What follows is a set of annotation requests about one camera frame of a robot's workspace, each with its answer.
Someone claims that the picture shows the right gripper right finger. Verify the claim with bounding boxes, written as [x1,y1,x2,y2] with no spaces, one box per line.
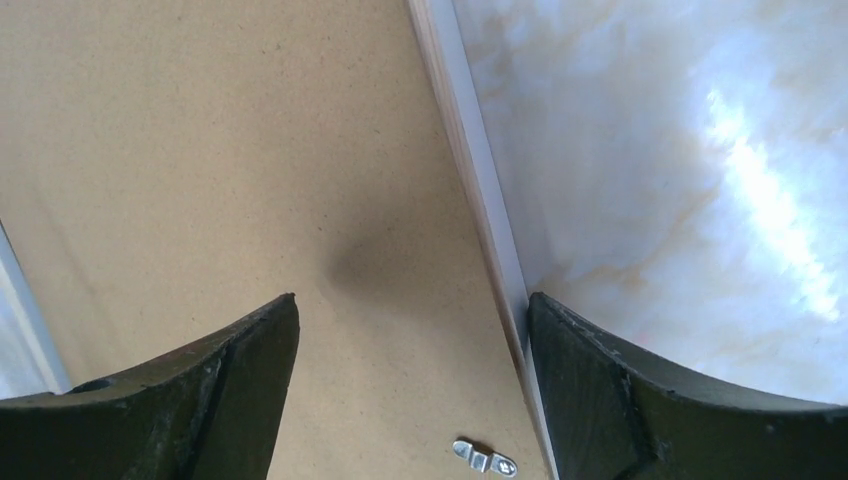
[527,292,847,479]

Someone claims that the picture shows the light wooden picture frame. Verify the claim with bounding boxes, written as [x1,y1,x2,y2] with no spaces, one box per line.
[0,0,561,480]

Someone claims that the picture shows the small metal turn clip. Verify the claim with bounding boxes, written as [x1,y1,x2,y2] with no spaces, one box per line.
[452,438,518,478]

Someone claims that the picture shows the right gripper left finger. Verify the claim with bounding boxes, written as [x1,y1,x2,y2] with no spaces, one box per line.
[1,293,300,479]

